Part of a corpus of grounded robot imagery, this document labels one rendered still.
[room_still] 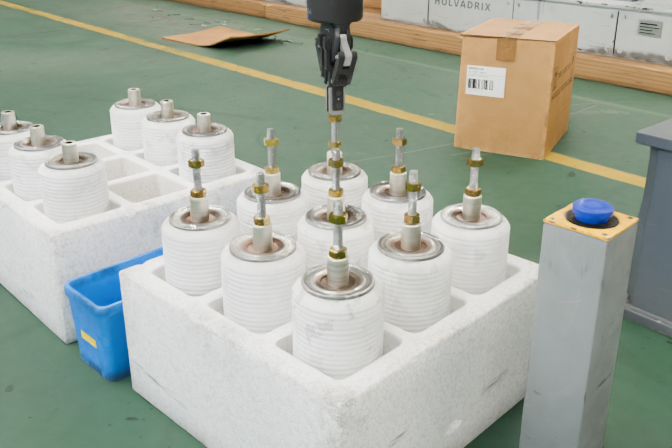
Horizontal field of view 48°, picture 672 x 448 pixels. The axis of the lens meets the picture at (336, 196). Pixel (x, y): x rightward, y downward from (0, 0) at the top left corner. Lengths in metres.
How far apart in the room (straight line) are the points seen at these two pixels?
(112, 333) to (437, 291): 0.45
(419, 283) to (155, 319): 0.33
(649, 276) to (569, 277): 0.46
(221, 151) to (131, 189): 0.17
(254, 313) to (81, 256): 0.39
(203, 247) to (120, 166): 0.55
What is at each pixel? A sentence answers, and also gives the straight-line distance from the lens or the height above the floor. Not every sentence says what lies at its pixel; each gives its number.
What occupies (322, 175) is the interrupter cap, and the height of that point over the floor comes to 0.25.
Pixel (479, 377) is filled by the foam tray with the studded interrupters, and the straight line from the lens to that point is 0.93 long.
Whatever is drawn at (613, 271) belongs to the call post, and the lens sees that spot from 0.81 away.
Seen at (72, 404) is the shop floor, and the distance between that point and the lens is 1.08.
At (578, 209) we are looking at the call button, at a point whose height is 0.33.
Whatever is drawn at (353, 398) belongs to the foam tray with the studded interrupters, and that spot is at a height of 0.18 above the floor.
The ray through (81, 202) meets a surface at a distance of 1.17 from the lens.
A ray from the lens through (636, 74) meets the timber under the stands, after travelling 2.83.
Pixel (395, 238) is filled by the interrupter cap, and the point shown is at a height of 0.25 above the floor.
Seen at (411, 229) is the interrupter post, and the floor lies 0.28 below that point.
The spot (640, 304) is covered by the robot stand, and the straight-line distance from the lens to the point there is 1.28.
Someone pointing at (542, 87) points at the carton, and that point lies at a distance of 1.93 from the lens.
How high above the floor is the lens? 0.62
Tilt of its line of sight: 22 degrees down
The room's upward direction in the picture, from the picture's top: straight up
